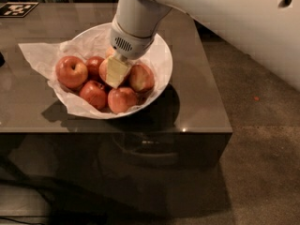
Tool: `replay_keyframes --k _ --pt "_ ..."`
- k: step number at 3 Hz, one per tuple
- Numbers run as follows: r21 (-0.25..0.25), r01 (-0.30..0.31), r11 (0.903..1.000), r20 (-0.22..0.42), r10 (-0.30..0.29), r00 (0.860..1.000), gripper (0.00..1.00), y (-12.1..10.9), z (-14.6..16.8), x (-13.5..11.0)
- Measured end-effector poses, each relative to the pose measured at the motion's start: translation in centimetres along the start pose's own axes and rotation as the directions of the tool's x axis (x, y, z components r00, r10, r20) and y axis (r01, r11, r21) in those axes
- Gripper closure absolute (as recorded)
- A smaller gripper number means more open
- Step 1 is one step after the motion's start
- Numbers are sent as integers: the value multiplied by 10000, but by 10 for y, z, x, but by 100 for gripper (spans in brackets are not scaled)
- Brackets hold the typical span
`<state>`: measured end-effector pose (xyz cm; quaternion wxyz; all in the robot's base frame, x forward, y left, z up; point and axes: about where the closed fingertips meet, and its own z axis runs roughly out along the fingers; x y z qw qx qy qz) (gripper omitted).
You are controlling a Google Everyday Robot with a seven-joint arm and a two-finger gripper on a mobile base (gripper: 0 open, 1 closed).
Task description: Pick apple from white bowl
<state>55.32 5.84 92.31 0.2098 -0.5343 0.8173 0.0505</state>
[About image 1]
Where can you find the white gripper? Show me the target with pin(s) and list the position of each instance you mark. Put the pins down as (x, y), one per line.
(130, 44)

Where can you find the yellow-red apple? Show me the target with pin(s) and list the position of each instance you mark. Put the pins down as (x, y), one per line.
(109, 52)
(103, 70)

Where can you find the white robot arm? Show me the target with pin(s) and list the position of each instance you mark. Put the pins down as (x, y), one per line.
(267, 30)

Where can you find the small dark red apple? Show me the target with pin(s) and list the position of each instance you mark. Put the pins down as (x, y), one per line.
(93, 64)

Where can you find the right red-yellow apple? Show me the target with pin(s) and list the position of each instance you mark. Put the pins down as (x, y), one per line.
(141, 78)

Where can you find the front right red apple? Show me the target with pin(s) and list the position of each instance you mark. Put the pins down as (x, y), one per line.
(121, 99)

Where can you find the front left red apple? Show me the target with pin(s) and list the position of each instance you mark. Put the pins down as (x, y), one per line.
(94, 93)

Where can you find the white bowl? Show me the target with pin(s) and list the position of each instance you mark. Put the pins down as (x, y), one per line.
(159, 59)

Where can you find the red apple far left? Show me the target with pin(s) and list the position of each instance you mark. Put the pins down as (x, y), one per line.
(71, 71)

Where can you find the white crumpled paper liner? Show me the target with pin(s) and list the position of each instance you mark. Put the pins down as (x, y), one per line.
(43, 57)

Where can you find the dark object at left edge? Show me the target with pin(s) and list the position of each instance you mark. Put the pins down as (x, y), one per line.
(2, 59)

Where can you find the black white fiducial marker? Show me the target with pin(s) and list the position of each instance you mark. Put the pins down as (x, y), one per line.
(16, 9)

